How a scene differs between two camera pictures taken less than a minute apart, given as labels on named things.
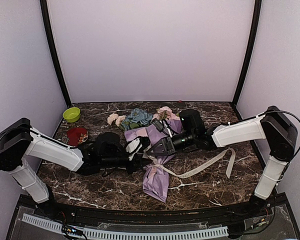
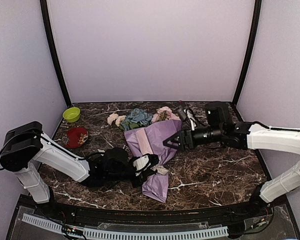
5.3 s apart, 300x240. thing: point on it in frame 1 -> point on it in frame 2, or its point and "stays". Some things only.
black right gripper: (166, 151) -> (186, 137)
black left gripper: (138, 164) -> (144, 174)
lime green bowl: (71, 114) stays
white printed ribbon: (176, 174) -> (160, 169)
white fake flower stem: (118, 119) stays
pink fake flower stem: (165, 112) stays
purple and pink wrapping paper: (156, 181) stays
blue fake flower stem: (136, 118) stays
